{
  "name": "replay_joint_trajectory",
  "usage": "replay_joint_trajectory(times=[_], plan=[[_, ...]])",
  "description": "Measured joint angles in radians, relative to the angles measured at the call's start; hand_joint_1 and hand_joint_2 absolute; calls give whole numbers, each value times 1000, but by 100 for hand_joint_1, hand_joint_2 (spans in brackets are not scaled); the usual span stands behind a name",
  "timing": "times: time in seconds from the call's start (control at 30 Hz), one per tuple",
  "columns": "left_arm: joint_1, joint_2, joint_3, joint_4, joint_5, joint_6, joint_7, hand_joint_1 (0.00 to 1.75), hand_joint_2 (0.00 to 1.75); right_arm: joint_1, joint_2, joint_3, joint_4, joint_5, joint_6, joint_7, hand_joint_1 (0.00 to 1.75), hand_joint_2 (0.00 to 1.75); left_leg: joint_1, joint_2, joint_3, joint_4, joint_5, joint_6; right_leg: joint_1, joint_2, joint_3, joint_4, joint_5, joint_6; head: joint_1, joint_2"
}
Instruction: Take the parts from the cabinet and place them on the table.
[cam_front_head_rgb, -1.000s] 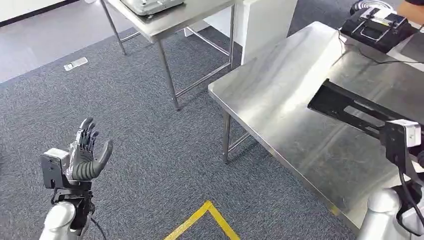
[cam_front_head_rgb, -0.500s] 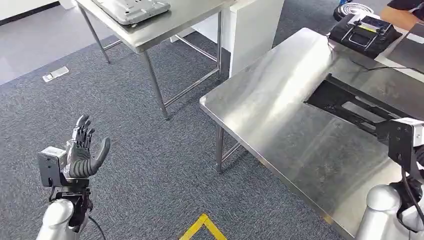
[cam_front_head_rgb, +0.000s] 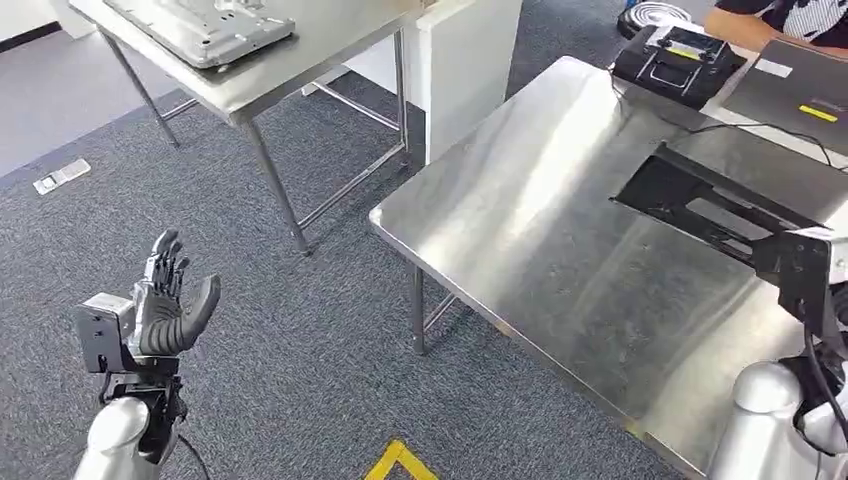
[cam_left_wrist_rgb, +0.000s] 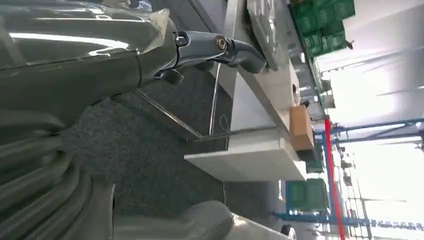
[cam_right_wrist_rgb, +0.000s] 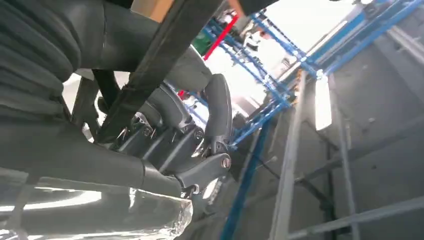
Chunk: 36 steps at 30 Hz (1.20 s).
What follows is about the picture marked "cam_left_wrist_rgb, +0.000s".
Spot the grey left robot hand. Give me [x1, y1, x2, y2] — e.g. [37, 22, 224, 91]
[0, 0, 268, 240]

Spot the shiny metal sheet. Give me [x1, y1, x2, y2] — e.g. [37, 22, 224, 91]
[246, 0, 300, 71]

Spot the white platform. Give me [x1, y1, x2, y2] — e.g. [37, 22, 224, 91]
[183, 0, 308, 183]

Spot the brown cardboard box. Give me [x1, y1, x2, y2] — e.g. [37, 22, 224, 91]
[289, 104, 315, 152]

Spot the green crate stack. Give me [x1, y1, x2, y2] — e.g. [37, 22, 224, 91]
[290, 0, 356, 59]

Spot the red barrier tape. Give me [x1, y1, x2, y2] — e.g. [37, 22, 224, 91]
[323, 116, 347, 240]

